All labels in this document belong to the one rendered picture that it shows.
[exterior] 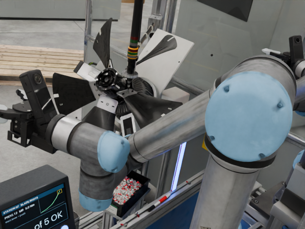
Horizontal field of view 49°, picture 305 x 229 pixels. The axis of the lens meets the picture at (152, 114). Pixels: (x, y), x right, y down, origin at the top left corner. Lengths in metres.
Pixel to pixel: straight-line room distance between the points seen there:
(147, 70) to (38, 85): 1.12
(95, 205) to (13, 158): 2.35
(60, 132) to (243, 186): 0.37
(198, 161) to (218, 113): 1.86
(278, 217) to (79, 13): 6.52
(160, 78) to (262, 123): 1.30
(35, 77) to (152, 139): 0.28
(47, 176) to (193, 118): 0.43
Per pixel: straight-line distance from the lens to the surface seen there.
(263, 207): 1.30
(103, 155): 0.66
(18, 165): 3.01
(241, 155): 0.50
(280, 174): 2.04
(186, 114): 0.69
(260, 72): 0.51
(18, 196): 0.87
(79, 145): 0.68
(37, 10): 6.97
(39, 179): 0.92
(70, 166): 2.95
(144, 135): 0.76
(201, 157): 2.30
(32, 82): 0.74
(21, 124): 0.77
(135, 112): 1.39
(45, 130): 0.76
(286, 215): 0.97
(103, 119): 1.54
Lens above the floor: 1.84
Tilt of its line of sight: 29 degrees down
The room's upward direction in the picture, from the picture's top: 9 degrees clockwise
